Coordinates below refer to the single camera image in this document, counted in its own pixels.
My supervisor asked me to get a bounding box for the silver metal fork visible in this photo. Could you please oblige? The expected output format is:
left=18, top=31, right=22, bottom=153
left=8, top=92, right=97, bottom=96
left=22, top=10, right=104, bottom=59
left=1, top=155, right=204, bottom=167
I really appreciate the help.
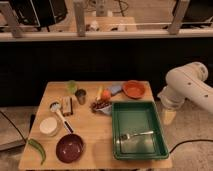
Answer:
left=119, top=131, right=154, bottom=141

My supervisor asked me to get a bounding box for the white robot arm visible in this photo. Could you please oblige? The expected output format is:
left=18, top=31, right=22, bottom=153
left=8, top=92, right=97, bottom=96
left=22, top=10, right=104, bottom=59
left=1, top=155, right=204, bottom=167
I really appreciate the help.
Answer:
left=157, top=62, right=213, bottom=125

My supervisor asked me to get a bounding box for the green plastic tray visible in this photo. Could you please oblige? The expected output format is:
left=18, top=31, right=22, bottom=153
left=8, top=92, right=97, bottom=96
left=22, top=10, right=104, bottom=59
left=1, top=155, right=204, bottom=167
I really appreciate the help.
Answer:
left=112, top=101, right=169, bottom=160

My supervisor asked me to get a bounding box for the orange ceramic bowl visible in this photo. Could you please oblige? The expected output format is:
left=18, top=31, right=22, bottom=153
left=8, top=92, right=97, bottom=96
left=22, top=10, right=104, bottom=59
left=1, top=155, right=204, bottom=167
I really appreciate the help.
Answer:
left=122, top=80, right=145, bottom=99

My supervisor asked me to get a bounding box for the blue cloth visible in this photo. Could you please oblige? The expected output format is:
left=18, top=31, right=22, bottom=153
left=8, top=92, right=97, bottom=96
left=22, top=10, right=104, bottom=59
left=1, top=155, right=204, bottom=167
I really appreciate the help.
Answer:
left=108, top=84, right=122, bottom=96

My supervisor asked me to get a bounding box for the orange toy fruit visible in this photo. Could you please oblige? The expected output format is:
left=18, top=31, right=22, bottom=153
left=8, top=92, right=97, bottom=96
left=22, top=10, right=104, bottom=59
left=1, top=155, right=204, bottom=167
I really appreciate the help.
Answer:
left=101, top=90, right=111, bottom=100

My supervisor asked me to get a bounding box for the dark red grapes cluster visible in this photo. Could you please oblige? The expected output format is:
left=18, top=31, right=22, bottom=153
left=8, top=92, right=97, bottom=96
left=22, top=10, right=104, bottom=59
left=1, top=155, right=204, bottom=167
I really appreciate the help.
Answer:
left=91, top=100, right=111, bottom=113

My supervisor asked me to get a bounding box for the yellow banana toy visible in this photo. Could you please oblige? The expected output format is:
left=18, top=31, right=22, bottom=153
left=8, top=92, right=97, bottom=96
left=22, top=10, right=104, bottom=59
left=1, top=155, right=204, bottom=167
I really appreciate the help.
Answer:
left=96, top=86, right=103, bottom=101

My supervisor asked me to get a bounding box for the wooden table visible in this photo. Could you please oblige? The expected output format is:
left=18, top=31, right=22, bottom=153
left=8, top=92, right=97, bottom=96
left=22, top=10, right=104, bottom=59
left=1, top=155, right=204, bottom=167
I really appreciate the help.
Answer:
left=18, top=81, right=172, bottom=171

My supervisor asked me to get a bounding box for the green translucent cup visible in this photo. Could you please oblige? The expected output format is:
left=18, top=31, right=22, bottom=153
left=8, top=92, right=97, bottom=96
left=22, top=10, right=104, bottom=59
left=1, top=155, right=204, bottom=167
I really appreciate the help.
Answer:
left=67, top=80, right=77, bottom=94

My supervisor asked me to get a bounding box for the wooden block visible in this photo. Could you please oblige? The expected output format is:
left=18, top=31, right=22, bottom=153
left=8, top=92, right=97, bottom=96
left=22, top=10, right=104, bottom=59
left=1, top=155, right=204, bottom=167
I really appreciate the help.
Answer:
left=62, top=96, right=73, bottom=116

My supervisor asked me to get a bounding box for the dark purple bowl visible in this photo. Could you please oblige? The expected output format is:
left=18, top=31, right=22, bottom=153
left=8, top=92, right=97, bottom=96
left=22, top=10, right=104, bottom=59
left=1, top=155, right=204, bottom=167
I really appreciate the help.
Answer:
left=56, top=134, right=84, bottom=163

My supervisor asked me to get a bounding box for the white-headed dish brush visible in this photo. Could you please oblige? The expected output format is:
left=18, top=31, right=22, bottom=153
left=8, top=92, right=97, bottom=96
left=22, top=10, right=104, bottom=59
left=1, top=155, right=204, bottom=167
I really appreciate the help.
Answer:
left=50, top=102, right=73, bottom=134

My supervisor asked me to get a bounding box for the white round lidded container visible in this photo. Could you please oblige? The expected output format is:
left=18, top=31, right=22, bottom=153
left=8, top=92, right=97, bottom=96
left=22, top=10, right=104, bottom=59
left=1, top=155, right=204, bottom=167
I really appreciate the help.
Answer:
left=39, top=117, right=58, bottom=136

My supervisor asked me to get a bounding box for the green chili pepper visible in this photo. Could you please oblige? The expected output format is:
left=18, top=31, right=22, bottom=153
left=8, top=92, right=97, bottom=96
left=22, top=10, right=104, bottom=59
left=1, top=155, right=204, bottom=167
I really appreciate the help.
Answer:
left=28, top=139, right=46, bottom=164

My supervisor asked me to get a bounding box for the black cable on floor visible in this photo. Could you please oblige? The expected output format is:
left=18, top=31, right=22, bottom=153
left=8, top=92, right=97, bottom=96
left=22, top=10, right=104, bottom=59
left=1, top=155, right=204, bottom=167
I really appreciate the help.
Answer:
left=169, top=138, right=213, bottom=154

